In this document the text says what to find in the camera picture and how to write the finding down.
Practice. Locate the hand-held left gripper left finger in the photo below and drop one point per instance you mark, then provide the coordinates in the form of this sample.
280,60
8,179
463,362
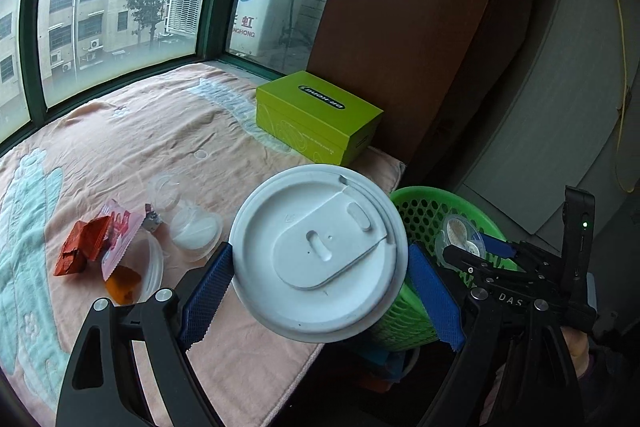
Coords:
205,297

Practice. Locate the clear plastic dome lid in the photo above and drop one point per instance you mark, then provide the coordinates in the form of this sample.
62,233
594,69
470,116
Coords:
165,189

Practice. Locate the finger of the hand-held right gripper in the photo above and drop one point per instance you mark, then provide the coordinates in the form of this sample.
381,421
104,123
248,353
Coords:
475,264
500,248

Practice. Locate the green cardboard box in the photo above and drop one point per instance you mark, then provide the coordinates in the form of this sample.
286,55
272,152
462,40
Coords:
310,107

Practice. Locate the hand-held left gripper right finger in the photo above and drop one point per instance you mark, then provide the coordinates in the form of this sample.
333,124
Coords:
435,302

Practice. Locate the clear lid with white disc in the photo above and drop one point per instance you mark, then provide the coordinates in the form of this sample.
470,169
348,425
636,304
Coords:
195,232

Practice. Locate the red snack packet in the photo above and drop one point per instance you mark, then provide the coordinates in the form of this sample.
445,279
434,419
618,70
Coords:
82,244

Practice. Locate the white plastic cup lid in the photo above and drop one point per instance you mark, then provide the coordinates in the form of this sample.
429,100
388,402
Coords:
320,252

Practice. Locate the person's right forearm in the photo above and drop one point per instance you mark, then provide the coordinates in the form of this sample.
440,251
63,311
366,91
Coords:
577,352

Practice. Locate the blue plastic object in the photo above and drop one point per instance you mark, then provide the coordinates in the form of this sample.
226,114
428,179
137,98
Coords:
387,364

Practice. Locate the white board panel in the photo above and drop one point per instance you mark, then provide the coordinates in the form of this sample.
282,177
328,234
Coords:
560,107

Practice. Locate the clear plastic tub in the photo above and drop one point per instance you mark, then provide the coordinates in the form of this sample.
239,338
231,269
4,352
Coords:
150,262

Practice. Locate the brown wooden wardrobe panel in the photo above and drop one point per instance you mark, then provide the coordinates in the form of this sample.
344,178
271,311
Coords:
410,32

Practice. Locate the clear plastic sauce cup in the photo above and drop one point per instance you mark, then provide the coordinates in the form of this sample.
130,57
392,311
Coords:
457,229

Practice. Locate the small silver wrapper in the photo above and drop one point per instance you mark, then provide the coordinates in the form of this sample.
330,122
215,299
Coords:
152,219

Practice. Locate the pink printed blanket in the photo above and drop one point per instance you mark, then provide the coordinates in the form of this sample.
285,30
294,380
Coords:
125,132

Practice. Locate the green window frame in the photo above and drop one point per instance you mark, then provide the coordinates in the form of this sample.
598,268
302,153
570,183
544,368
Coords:
220,7

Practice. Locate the pink snack packet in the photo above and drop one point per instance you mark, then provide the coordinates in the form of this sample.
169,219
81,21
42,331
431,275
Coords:
120,227

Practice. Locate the orange wrapper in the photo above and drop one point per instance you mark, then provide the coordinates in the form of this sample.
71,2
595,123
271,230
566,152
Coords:
122,284

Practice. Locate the green plastic mesh basket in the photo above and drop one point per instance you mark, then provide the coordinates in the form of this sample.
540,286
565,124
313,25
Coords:
425,212

